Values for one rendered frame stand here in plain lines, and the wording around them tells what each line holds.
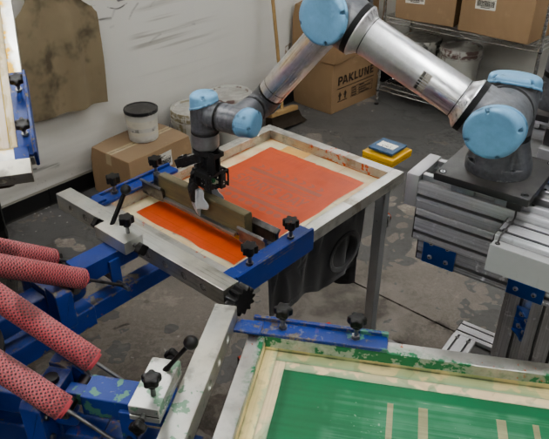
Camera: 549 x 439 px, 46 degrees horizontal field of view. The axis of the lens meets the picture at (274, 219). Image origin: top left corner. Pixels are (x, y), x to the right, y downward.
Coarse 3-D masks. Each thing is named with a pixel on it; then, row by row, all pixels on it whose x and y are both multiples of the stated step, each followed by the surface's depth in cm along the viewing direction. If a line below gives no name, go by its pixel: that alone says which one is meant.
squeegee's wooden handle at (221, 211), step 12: (168, 180) 190; (180, 180) 189; (168, 192) 192; (180, 192) 188; (204, 192) 182; (192, 204) 186; (216, 204) 178; (228, 204) 177; (216, 216) 181; (228, 216) 177; (240, 216) 173
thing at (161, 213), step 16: (256, 160) 223; (272, 160) 223; (288, 160) 223; (304, 160) 223; (144, 208) 196; (160, 208) 196; (176, 208) 196; (160, 224) 188; (176, 224) 188; (192, 224) 188
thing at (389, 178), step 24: (240, 144) 227; (288, 144) 233; (312, 144) 226; (360, 168) 215; (384, 168) 211; (144, 192) 200; (360, 192) 197; (384, 192) 203; (336, 216) 185; (168, 240) 174; (216, 264) 165
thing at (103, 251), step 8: (96, 248) 162; (104, 248) 162; (112, 248) 162; (80, 256) 159; (88, 256) 159; (96, 256) 159; (104, 256) 159; (112, 256) 161; (120, 256) 163; (128, 256) 165; (136, 256) 167; (72, 264) 156; (80, 264) 156; (88, 264) 156; (96, 264) 157; (104, 264) 159; (120, 264) 164; (88, 272) 156; (96, 272) 158; (104, 272) 160
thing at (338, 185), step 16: (304, 176) 213; (320, 176) 213; (336, 176) 213; (336, 192) 204; (304, 208) 196; (320, 208) 196; (272, 224) 188; (192, 240) 181; (208, 240) 181; (224, 240) 181; (224, 256) 174; (240, 256) 174
